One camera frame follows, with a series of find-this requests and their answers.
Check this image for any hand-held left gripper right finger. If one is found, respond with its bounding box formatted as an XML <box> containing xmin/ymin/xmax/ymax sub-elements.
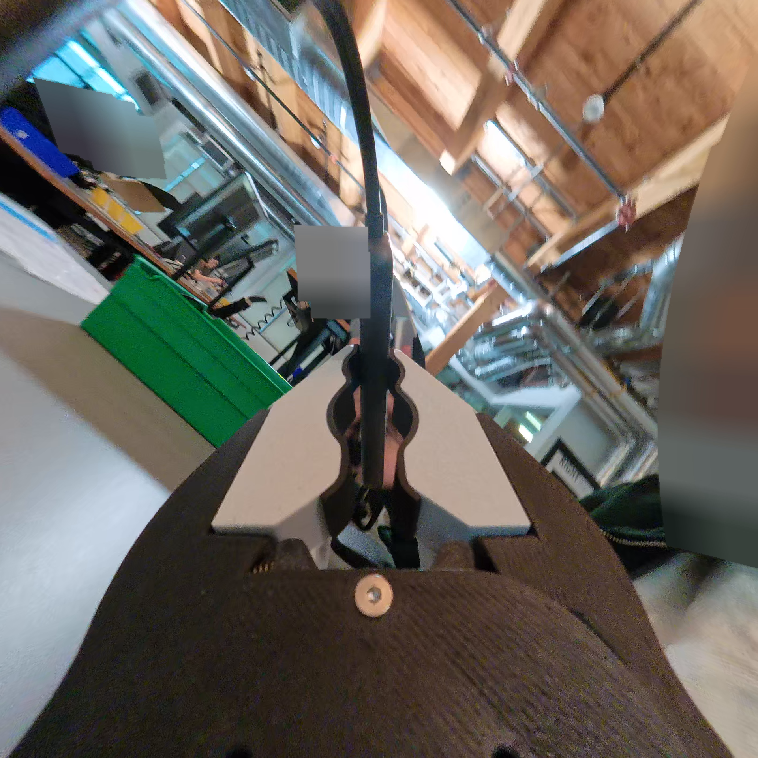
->
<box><xmin>388</xmin><ymin>346</ymin><xmax>533</xmax><ymax>560</ymax></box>

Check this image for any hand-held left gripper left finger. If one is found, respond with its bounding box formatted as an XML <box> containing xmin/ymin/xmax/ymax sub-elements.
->
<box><xmin>212</xmin><ymin>345</ymin><xmax>362</xmax><ymax>568</ymax></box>

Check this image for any dark grey USB hub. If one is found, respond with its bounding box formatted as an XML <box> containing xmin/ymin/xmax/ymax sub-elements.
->
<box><xmin>311</xmin><ymin>0</ymin><xmax>396</xmax><ymax>488</ymax></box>

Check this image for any green plastic bin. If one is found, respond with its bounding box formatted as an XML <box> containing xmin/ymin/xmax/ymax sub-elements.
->
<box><xmin>81</xmin><ymin>255</ymin><xmax>294</xmax><ymax>449</ymax></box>

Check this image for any grey desk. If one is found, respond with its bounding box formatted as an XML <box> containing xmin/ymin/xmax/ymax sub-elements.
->
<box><xmin>0</xmin><ymin>249</ymin><xmax>238</xmax><ymax>758</ymax></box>

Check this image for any framed marker poster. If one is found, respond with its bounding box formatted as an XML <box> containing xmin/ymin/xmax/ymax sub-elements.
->
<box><xmin>540</xmin><ymin>438</ymin><xmax>600</xmax><ymax>499</ymax></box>

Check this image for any dark green zip jacket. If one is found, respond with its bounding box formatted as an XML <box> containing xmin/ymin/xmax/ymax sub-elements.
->
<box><xmin>580</xmin><ymin>474</ymin><xmax>667</xmax><ymax>572</ymax></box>

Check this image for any computer monitor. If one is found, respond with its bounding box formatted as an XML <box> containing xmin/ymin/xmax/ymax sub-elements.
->
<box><xmin>160</xmin><ymin>172</ymin><xmax>264</xmax><ymax>252</ymax></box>

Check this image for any cream ribbed sweater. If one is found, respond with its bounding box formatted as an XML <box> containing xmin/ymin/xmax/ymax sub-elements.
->
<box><xmin>630</xmin><ymin>548</ymin><xmax>758</xmax><ymax>758</ymax></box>

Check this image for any yellow plastic bin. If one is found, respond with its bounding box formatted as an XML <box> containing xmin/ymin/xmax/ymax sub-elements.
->
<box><xmin>89</xmin><ymin>188</ymin><xmax>144</xmax><ymax>233</ymax></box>

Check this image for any wooden workbench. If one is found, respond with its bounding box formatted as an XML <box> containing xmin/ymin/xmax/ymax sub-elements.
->
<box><xmin>0</xmin><ymin>127</ymin><xmax>238</xmax><ymax>323</ymax></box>

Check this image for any blue-striped clear plastic bag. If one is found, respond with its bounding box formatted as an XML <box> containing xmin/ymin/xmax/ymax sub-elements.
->
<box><xmin>0</xmin><ymin>195</ymin><xmax>113</xmax><ymax>304</ymax></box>

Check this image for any blue plastic bin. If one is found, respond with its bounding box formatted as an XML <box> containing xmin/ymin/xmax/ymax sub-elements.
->
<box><xmin>0</xmin><ymin>107</ymin><xmax>81</xmax><ymax>178</ymax></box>

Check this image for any silver ventilation duct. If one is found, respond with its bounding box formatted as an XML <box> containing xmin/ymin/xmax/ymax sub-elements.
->
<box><xmin>101</xmin><ymin>0</ymin><xmax>368</xmax><ymax>238</ymax></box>

